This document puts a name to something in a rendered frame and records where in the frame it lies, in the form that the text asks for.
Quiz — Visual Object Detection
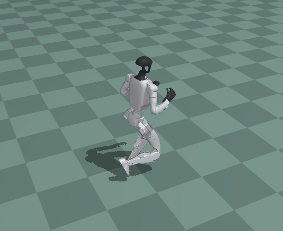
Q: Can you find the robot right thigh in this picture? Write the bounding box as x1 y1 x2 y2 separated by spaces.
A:
137 122 160 153

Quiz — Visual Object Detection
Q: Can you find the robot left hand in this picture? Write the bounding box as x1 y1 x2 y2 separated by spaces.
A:
152 80 160 86

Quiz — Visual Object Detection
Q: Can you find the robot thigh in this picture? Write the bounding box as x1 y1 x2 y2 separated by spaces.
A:
123 108 148 139
137 122 160 153

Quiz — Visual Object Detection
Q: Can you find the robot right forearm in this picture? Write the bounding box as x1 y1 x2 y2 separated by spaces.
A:
155 99 170 114

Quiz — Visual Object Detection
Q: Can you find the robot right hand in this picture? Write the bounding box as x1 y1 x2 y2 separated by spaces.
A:
162 88 176 102

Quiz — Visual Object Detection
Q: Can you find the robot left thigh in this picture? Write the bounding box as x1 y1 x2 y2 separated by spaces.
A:
123 108 148 139

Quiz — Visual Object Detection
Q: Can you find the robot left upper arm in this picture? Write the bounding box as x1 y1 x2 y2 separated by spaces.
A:
120 74 134 96

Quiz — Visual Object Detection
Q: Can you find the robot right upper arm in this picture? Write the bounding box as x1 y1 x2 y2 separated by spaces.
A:
147 82 158 114

